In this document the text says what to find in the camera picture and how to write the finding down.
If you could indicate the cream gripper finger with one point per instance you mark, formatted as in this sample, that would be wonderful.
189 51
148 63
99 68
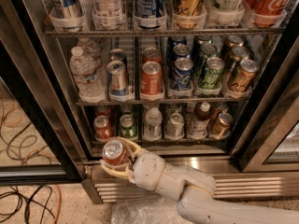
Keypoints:
129 150
121 171

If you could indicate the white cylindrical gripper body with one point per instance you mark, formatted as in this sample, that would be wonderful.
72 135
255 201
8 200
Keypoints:
149 170

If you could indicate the red coke can front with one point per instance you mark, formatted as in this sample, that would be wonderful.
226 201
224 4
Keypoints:
115 152

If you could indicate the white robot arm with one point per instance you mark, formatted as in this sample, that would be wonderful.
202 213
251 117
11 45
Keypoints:
191 189

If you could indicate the green soda can bottom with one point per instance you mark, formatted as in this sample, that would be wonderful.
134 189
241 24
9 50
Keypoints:
127 127

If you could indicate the green soda can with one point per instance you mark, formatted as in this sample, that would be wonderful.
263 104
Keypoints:
127 127
211 73

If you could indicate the clear water bottle bottom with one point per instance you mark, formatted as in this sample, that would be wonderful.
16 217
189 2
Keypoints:
153 124

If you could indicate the silver soda can bottom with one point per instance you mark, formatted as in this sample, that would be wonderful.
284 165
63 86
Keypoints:
174 126

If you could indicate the orange soda can front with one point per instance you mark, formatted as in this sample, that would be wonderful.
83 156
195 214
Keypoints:
151 78

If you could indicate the orange soda can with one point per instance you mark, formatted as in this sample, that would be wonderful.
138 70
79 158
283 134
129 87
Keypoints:
151 78
151 54

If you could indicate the brown tea bottle bottom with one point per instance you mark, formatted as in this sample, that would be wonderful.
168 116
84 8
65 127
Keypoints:
199 121

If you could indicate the steel fridge base grille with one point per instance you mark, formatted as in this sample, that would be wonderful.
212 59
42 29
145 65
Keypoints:
231 182

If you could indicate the blue soda can front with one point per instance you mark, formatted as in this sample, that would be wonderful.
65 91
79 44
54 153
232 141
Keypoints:
181 75

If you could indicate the left glass fridge door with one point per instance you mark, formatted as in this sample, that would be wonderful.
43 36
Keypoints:
36 73

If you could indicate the glass fridge door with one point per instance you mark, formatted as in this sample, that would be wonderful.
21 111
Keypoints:
270 141
36 73

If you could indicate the orange soda can behind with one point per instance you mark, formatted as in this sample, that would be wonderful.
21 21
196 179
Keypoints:
151 54

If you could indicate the green soda can front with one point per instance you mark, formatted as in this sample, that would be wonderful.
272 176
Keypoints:
211 73

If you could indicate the right glass fridge door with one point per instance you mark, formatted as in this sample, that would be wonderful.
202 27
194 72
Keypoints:
270 141

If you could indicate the gold soda can front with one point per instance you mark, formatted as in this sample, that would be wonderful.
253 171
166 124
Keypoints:
242 76

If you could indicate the blue white can top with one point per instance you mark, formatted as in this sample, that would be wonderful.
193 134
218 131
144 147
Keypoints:
148 13

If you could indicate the gold tall can top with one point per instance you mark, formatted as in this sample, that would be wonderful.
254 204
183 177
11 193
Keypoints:
186 11

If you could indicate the clear plastic bag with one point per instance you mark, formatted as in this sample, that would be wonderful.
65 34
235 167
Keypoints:
151 210

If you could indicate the large water bottle middle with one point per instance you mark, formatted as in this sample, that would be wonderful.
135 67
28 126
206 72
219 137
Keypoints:
88 76

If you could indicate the red coca-cola bottle top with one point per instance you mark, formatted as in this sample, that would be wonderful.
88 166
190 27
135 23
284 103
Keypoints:
267 13

